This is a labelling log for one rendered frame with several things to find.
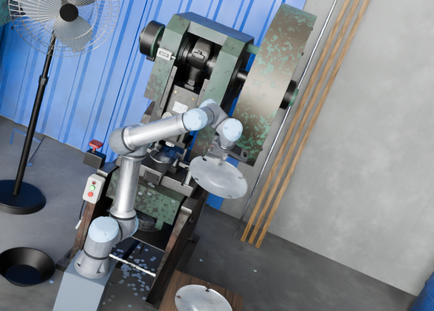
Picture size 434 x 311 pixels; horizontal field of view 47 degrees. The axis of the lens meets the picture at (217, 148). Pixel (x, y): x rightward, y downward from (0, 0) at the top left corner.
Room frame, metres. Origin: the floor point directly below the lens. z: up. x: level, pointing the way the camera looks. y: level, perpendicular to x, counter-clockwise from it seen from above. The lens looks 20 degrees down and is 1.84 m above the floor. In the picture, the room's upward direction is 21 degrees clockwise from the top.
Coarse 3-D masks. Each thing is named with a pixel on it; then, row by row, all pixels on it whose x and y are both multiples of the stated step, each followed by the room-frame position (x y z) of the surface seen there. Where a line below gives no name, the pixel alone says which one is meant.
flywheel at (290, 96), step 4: (292, 80) 2.53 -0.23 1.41; (292, 84) 2.50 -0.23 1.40; (296, 84) 2.52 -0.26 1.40; (288, 88) 2.48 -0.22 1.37; (292, 88) 2.48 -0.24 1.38; (296, 88) 2.53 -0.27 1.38; (288, 92) 2.47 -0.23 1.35; (292, 92) 2.47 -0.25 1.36; (296, 92) 2.50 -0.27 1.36; (284, 96) 2.46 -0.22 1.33; (288, 96) 2.46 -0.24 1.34; (292, 96) 2.49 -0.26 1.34; (284, 100) 2.47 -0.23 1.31; (288, 100) 2.46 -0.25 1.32; (292, 100) 2.49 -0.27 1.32; (280, 104) 2.48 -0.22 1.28; (284, 104) 2.47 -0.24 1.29; (288, 104) 2.48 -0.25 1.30; (292, 104) 2.50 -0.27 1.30; (280, 108) 2.52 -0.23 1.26; (284, 108) 2.49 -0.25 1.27
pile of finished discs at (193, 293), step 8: (184, 288) 2.06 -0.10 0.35; (192, 288) 2.08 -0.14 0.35; (200, 288) 2.10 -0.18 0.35; (184, 296) 2.00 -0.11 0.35; (192, 296) 2.02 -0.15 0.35; (200, 296) 2.05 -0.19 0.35; (208, 296) 2.07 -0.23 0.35; (216, 296) 2.09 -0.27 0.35; (176, 304) 1.93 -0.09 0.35; (184, 304) 1.95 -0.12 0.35; (192, 304) 1.96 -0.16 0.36; (200, 304) 1.98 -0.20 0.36; (208, 304) 2.00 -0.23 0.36; (216, 304) 2.04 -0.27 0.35; (224, 304) 2.06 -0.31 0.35
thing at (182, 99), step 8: (176, 88) 2.50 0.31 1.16; (184, 88) 2.51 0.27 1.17; (192, 88) 2.54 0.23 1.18; (176, 96) 2.50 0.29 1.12; (184, 96) 2.50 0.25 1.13; (192, 96) 2.49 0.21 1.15; (168, 104) 2.50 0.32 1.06; (176, 104) 2.50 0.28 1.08; (184, 104) 2.49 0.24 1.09; (192, 104) 2.49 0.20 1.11; (168, 112) 2.49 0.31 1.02; (176, 112) 2.50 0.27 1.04; (184, 112) 2.49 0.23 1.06; (176, 136) 2.46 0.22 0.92; (184, 136) 2.49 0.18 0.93
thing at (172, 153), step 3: (156, 147) 2.57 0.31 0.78; (159, 147) 2.58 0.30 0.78; (162, 147) 2.60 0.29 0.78; (165, 147) 2.62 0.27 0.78; (159, 150) 2.55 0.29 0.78; (162, 150) 2.56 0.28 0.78; (165, 150) 2.58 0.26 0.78; (168, 150) 2.62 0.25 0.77; (171, 150) 2.61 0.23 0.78; (165, 153) 2.54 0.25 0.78; (168, 153) 2.55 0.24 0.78; (171, 153) 2.57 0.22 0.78; (174, 153) 2.59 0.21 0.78; (174, 156) 2.54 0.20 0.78; (177, 156) 2.55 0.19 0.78; (177, 159) 2.52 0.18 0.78; (174, 162) 2.53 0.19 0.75; (177, 162) 2.55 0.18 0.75; (174, 165) 2.52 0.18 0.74
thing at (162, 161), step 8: (152, 152) 2.48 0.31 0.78; (160, 152) 2.53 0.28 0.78; (144, 160) 2.34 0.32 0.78; (152, 160) 2.38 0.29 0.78; (160, 160) 2.41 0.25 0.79; (168, 160) 2.45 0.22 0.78; (152, 168) 2.29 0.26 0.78; (160, 168) 2.33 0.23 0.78; (168, 168) 2.36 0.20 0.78; (144, 176) 2.41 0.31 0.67; (152, 176) 2.40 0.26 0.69; (160, 176) 2.40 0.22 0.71
